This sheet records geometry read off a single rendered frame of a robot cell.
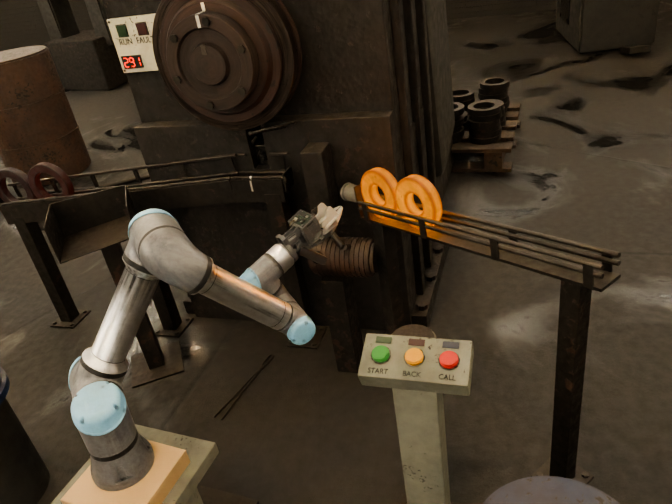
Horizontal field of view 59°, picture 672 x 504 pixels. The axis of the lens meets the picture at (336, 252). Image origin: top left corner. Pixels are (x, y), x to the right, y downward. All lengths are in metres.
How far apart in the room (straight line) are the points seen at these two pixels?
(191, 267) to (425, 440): 0.66
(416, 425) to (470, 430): 0.58
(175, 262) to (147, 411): 1.07
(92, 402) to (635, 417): 1.55
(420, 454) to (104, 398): 0.75
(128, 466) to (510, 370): 1.28
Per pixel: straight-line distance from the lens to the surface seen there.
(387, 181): 1.72
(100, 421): 1.48
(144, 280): 1.47
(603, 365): 2.24
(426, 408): 1.38
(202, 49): 1.85
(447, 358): 1.30
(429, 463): 1.51
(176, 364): 2.46
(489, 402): 2.07
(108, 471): 1.58
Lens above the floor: 1.48
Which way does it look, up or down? 30 degrees down
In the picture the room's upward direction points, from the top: 10 degrees counter-clockwise
